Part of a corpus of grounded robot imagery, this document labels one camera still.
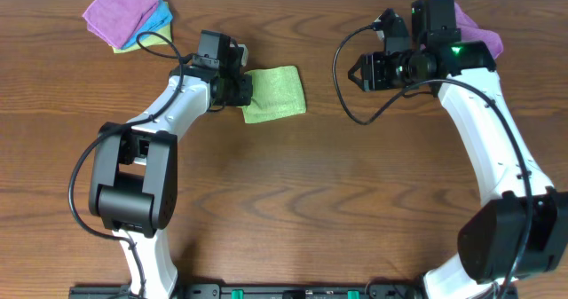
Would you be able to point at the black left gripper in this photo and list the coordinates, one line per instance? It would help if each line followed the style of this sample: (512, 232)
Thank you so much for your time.
(242, 89)

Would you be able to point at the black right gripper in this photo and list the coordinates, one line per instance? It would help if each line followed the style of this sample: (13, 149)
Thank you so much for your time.
(374, 75)

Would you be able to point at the green microfibre cloth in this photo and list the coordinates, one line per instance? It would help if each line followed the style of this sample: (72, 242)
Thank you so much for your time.
(277, 93)

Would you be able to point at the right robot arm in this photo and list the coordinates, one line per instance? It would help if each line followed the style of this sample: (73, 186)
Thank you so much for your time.
(520, 230)

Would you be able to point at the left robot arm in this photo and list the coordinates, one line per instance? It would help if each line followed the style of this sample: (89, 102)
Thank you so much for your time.
(134, 181)

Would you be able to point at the folded green cloth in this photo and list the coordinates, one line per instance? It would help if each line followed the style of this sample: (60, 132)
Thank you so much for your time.
(149, 40)

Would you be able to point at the folded blue cloth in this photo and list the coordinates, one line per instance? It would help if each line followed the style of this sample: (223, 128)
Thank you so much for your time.
(159, 18)

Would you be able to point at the crumpled purple cloth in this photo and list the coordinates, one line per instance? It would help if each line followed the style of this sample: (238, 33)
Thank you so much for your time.
(471, 31)

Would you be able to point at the folded purple cloth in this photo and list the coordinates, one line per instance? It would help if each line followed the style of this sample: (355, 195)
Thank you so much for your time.
(115, 21)

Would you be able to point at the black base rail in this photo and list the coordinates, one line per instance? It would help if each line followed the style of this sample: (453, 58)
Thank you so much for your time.
(371, 291)

